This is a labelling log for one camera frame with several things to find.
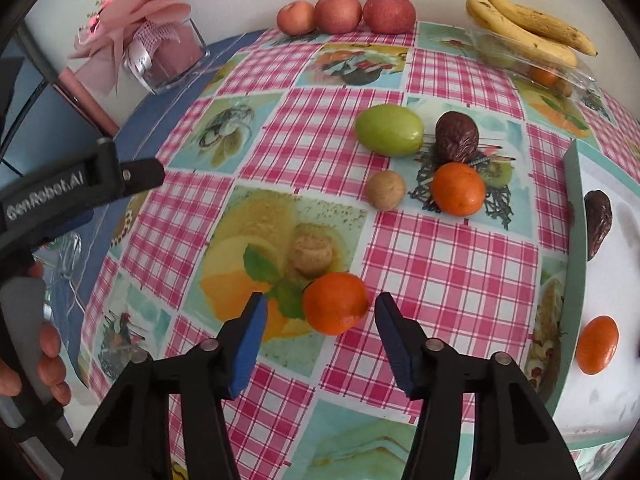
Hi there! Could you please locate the dark brown wrinkled avocado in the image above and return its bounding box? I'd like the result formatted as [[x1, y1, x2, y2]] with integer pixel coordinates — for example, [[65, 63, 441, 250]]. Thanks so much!
[[583, 190, 614, 262]]

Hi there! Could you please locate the small pale red apple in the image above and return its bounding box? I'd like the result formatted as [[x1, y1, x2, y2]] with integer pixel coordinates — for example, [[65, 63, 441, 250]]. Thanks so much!
[[276, 1, 317, 37]]

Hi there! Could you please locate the pink bow gift vase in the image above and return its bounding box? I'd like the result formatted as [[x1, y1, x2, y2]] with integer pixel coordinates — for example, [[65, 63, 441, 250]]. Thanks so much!
[[67, 0, 193, 98]]

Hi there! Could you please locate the pink board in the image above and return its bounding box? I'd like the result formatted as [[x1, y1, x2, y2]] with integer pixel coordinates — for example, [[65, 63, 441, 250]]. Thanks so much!
[[52, 67, 121, 133]]

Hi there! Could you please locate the blue tablecloth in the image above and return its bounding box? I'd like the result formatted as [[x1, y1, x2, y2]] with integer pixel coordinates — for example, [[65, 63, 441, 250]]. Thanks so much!
[[35, 30, 268, 411]]

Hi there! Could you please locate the brown kiwi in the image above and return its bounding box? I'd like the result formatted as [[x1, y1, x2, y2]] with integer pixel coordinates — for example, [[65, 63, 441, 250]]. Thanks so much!
[[364, 170, 407, 212]]

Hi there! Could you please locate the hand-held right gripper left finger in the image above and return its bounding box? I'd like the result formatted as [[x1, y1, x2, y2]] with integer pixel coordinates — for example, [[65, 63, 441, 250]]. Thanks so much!
[[75, 291, 268, 480]]

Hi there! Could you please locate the orange mandarin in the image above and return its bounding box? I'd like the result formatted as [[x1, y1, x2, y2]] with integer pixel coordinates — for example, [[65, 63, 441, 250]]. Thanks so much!
[[430, 162, 487, 218], [529, 65, 560, 87], [575, 315, 621, 376], [301, 272, 371, 336]]

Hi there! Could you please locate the teal rimmed white tray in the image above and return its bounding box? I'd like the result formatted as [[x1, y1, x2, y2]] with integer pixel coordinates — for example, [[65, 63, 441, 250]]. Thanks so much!
[[542, 137, 640, 451]]

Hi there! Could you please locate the green oval fruit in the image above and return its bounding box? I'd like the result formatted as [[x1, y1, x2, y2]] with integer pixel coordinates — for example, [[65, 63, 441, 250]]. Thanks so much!
[[354, 104, 426, 157]]

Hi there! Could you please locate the dark wrinkled passion fruit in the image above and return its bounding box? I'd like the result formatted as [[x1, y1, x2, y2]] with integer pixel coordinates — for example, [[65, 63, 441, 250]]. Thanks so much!
[[434, 111, 481, 165]]

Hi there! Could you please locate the bunch of yellow bananas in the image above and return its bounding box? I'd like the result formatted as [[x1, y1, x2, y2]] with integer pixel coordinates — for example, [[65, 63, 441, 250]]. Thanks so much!
[[466, 0, 599, 57]]

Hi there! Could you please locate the clear plastic fruit container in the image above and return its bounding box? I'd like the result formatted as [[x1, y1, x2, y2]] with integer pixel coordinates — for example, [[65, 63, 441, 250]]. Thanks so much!
[[470, 30, 598, 102]]

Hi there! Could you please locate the person's left hand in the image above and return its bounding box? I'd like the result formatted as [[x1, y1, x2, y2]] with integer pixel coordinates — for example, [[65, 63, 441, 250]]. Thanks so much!
[[0, 261, 72, 407]]

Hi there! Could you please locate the spotted yellow banana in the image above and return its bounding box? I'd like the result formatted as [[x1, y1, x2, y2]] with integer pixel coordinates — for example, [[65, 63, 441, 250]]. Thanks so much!
[[465, 0, 580, 68]]

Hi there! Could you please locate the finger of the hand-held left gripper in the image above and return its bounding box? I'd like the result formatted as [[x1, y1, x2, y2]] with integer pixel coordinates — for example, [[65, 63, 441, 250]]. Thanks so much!
[[119, 157, 166, 196]]

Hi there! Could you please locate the clear square glass vase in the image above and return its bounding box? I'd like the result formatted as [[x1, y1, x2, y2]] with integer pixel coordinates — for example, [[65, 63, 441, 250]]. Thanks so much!
[[122, 17, 211, 95]]

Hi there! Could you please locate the dark blue panel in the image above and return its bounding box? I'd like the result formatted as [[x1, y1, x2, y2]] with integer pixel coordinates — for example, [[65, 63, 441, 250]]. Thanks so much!
[[0, 35, 118, 181]]

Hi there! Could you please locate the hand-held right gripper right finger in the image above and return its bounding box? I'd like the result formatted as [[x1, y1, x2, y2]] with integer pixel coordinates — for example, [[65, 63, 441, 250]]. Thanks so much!
[[375, 292, 583, 480]]

